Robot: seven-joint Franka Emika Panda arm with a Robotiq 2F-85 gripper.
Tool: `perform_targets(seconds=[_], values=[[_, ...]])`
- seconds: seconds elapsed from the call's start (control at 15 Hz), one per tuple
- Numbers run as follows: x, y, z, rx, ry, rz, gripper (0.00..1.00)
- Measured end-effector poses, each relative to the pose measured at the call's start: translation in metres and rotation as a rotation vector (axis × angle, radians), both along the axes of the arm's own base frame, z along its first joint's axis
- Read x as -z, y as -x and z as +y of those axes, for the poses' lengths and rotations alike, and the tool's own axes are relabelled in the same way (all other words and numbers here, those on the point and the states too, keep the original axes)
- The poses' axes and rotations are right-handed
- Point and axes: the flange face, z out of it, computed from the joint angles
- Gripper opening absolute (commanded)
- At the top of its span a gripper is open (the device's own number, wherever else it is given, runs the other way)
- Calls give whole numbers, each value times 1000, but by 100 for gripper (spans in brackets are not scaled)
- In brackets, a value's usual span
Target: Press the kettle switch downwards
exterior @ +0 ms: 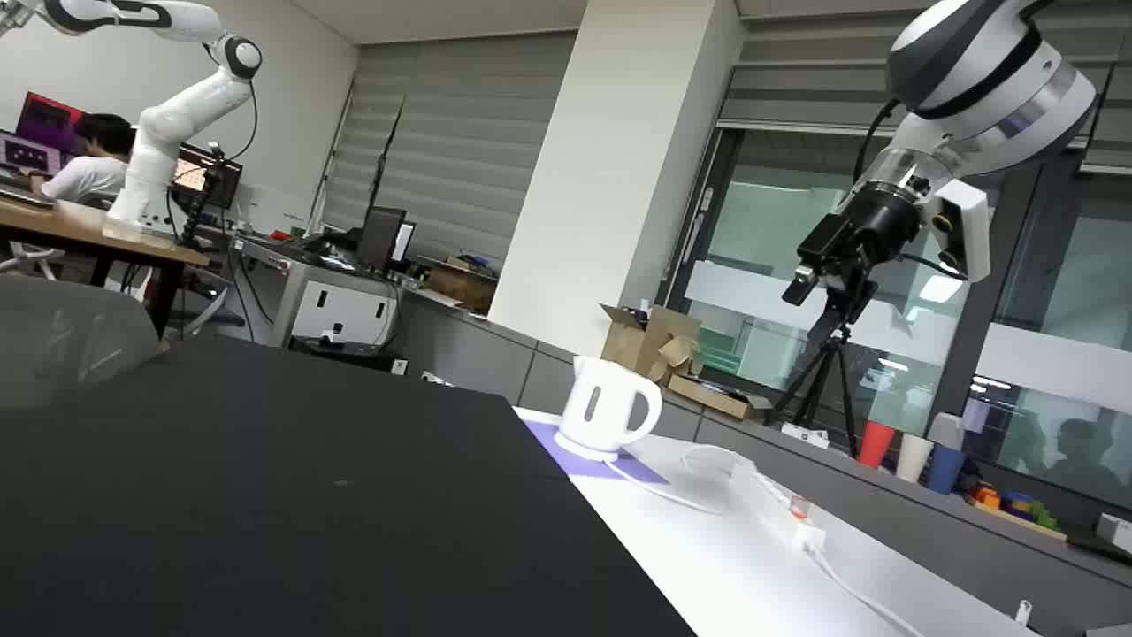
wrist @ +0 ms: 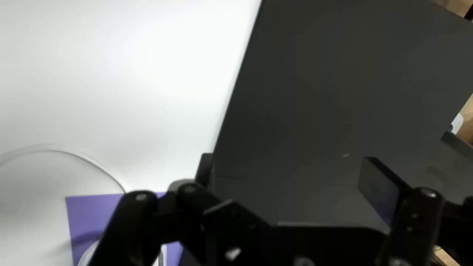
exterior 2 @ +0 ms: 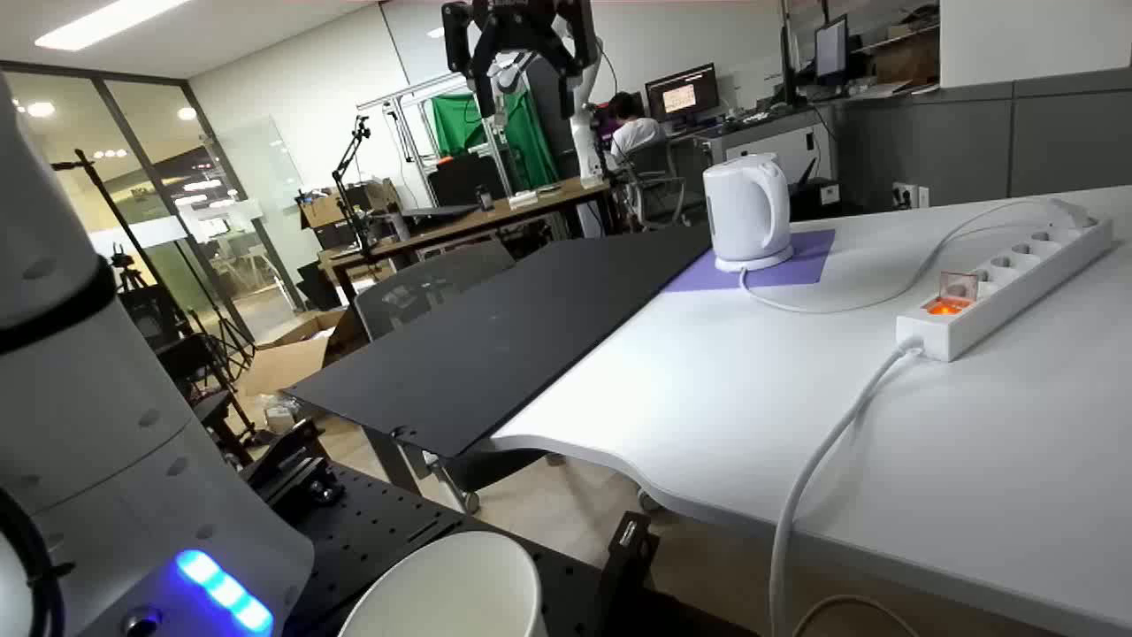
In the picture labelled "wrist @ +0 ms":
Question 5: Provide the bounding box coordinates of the purple paper sheet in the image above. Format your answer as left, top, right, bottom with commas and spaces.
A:
65, 190, 183, 266

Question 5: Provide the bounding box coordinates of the black table mat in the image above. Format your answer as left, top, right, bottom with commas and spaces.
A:
208, 0, 473, 229

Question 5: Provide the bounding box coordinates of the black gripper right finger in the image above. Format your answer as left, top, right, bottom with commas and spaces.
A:
357, 156, 473, 266

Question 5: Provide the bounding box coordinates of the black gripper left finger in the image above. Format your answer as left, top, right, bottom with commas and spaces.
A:
87, 180, 261, 266

